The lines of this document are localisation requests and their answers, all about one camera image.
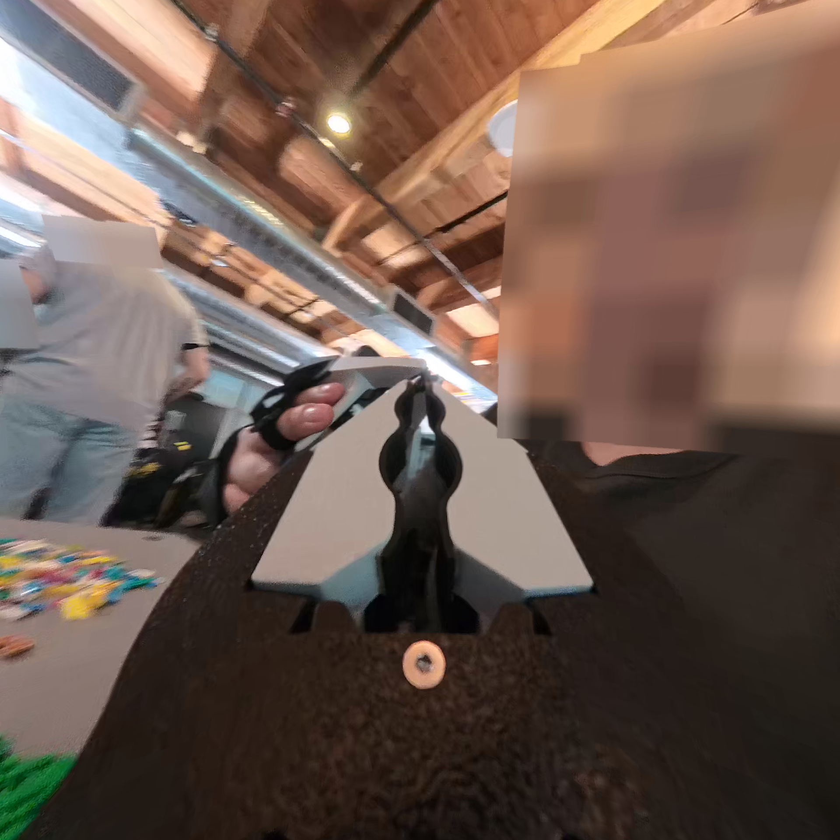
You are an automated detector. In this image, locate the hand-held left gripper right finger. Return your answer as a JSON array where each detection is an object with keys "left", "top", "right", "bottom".
[{"left": 423, "top": 379, "right": 595, "bottom": 618}]

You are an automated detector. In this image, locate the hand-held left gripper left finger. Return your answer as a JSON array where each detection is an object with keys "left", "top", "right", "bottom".
[{"left": 251, "top": 377, "right": 421, "bottom": 621}]

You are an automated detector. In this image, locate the person's right hand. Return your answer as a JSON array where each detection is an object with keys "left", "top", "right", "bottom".
[{"left": 223, "top": 382, "right": 347, "bottom": 518}]

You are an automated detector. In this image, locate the person's dark shirt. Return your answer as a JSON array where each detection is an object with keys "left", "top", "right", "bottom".
[{"left": 525, "top": 433, "right": 840, "bottom": 840}]

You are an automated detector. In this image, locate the pile of colourful bricks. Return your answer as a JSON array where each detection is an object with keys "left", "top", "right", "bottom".
[{"left": 0, "top": 537, "right": 164, "bottom": 623}]

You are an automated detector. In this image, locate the white ceiling disc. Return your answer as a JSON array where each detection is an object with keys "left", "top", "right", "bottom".
[{"left": 487, "top": 100, "right": 519, "bottom": 158}]

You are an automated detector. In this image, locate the black duct vent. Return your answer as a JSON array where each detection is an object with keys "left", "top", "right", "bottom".
[{"left": 387, "top": 289, "right": 437, "bottom": 336}]

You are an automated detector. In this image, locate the silver air duct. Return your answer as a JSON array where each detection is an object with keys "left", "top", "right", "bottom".
[
  {"left": 164, "top": 269, "right": 329, "bottom": 368},
  {"left": 128, "top": 128, "right": 395, "bottom": 336}
]

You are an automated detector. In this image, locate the round green base plate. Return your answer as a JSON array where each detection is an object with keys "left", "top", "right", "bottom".
[{"left": 0, "top": 735, "right": 76, "bottom": 840}]

